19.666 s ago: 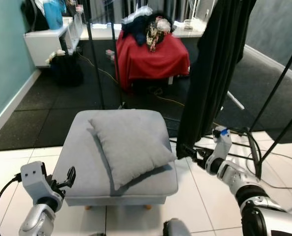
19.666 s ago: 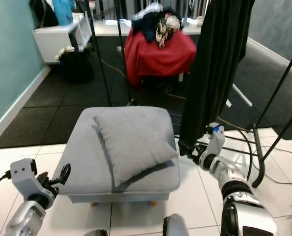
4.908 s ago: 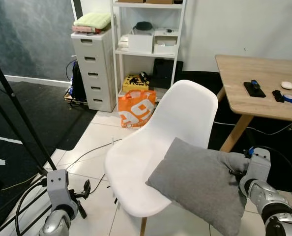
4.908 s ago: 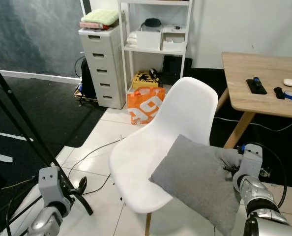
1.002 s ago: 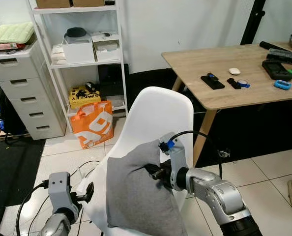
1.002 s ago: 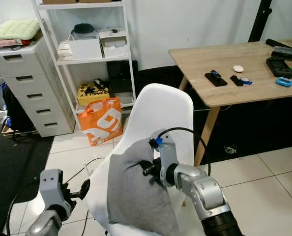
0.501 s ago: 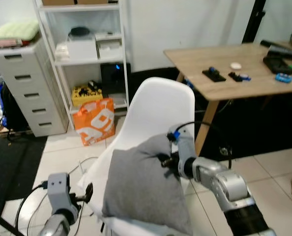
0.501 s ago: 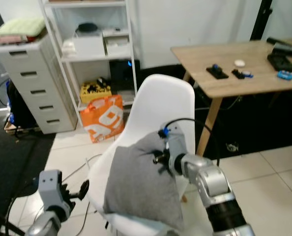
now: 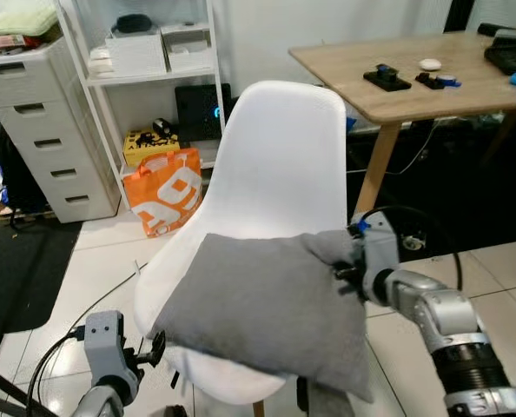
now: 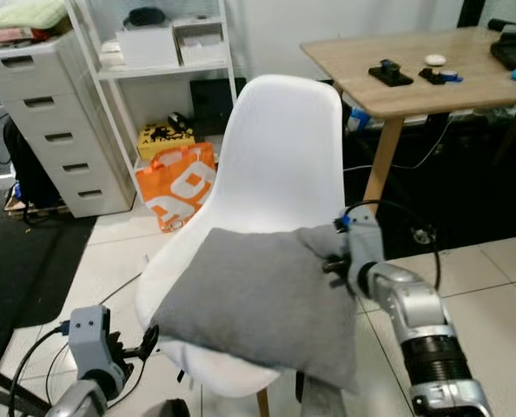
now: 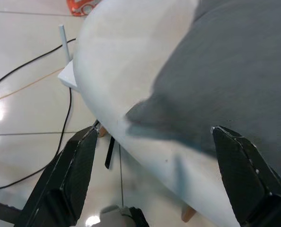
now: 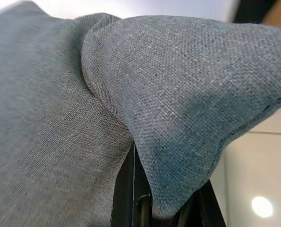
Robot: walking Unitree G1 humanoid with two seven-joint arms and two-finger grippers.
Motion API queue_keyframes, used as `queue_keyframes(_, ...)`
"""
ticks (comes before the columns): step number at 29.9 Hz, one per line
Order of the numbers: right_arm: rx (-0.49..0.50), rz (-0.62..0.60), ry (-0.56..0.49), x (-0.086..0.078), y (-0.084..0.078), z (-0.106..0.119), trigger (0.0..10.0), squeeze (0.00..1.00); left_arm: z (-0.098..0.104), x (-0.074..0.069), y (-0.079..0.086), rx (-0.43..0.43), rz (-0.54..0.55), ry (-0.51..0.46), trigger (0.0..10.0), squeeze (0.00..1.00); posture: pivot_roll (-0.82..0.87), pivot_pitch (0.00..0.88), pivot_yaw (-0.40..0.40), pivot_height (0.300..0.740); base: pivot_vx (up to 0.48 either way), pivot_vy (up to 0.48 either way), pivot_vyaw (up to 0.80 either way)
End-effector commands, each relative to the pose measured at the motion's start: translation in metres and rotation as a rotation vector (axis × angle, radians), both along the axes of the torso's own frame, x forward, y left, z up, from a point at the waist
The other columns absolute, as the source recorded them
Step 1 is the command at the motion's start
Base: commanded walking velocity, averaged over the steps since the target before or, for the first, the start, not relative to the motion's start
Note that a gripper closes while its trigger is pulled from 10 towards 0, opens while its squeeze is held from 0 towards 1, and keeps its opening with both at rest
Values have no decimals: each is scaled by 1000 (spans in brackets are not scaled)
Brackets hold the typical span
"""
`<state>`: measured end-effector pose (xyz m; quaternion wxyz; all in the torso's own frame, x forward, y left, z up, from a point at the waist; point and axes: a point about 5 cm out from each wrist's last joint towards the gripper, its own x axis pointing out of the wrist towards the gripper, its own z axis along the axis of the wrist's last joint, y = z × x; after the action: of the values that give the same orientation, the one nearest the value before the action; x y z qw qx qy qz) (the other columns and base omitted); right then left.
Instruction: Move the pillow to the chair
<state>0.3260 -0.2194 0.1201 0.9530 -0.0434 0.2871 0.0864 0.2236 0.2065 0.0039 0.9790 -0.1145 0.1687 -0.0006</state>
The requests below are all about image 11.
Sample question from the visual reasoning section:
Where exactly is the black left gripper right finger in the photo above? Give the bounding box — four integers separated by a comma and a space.
211, 125, 281, 227

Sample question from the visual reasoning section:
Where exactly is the white plastic chair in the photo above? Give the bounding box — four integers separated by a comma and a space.
73, 0, 240, 227

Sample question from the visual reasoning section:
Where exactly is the white router with antenna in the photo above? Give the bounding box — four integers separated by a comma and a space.
57, 23, 81, 94

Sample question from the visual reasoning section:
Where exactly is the thick black floor cable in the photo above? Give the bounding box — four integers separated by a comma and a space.
0, 37, 78, 190

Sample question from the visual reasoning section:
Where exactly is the thin tan floor cable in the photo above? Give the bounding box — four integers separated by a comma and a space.
0, 67, 67, 105

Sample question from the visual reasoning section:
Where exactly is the grey cushion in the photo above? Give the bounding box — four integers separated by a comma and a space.
125, 0, 281, 164

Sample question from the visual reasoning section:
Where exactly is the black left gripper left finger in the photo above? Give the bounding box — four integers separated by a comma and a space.
12, 126, 100, 227

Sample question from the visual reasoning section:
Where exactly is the orange white patterned bag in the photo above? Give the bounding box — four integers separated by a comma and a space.
66, 0, 101, 17

